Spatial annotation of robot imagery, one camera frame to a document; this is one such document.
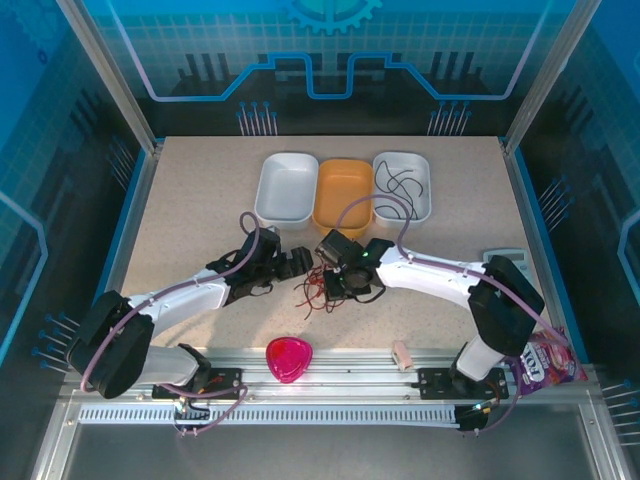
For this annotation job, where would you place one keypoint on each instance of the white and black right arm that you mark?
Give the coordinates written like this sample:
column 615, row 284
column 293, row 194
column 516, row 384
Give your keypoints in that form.
column 425, row 280

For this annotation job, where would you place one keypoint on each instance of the orange plastic bin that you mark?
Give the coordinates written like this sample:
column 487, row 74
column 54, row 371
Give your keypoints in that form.
column 342, row 190

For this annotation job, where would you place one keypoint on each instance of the white plastic bin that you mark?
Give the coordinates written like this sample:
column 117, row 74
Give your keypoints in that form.
column 286, row 190
column 401, row 175

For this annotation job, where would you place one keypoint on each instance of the pink heart-shaped container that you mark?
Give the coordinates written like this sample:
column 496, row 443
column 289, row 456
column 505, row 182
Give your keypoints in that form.
column 289, row 360

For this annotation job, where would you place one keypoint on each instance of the aluminium frame post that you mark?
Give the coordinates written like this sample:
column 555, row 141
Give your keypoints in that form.
column 550, row 70
column 111, row 70

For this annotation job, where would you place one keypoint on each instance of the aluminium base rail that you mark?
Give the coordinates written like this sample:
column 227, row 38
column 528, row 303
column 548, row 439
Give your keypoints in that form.
column 340, row 372

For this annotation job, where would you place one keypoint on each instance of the grey calculator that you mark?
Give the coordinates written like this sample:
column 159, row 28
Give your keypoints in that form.
column 520, row 257

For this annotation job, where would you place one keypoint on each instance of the purple candy bag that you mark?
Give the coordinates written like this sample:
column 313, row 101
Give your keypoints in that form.
column 545, row 362

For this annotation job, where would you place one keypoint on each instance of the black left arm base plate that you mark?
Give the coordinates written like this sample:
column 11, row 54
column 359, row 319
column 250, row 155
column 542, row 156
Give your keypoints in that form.
column 225, row 380

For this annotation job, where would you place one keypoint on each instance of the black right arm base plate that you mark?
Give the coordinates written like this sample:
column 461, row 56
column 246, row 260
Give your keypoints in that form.
column 435, row 382

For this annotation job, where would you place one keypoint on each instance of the small pink eraser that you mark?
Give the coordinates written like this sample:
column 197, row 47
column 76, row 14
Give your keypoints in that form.
column 402, row 355

